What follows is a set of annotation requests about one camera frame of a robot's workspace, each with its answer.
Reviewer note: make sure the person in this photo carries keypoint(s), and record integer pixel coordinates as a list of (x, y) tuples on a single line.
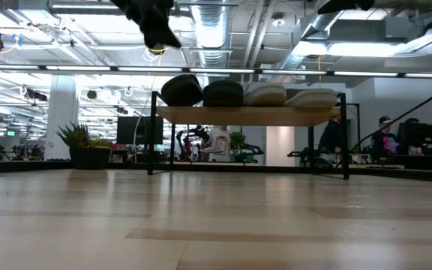
[(219, 144), (330, 137), (384, 142)]

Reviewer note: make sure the potted succulent plant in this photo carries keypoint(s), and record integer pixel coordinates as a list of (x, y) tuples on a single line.
[(88, 157)]

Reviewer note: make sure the silver ventilation duct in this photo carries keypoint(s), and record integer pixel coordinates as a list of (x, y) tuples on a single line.
[(210, 33)]

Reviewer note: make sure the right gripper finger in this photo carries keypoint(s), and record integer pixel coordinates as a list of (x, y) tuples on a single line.
[(347, 4)]

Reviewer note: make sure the black background robot arm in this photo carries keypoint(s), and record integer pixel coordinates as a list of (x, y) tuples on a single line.
[(197, 132)]

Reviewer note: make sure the wooden shelf with black frame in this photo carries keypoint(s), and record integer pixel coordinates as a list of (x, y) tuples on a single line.
[(246, 115)]

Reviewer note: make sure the black aluminium station frame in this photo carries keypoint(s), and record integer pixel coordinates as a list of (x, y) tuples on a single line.
[(13, 166)]

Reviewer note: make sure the black background monitor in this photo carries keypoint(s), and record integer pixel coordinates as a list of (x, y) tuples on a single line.
[(137, 130)]

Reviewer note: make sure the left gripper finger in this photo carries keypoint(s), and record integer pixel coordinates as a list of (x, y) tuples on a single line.
[(159, 37)]

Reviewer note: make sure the green background plant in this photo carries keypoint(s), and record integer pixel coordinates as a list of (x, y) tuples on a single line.
[(237, 139)]

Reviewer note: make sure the grey rubber slide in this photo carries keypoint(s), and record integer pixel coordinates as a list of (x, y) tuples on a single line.
[(313, 99), (266, 96)]

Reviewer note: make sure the black rubber slide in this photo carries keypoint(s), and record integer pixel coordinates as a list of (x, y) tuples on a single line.
[(223, 95), (182, 92)]

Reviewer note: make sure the black background cabinet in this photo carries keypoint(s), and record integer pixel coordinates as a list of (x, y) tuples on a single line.
[(429, 142)]

